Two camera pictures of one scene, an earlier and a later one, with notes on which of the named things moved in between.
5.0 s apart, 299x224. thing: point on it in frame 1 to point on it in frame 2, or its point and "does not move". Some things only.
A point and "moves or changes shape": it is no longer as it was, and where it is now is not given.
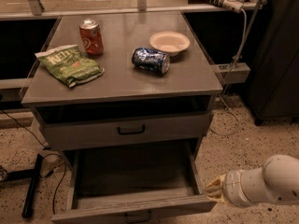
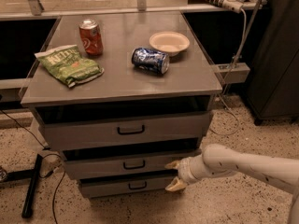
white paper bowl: x=170 y=42 does not move
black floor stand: x=31 y=175 does not move
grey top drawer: x=64 y=127 does not move
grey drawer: x=135 y=185 moves or changes shape
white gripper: x=233 y=187 to x=185 y=170
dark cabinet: x=273 y=88 does not move
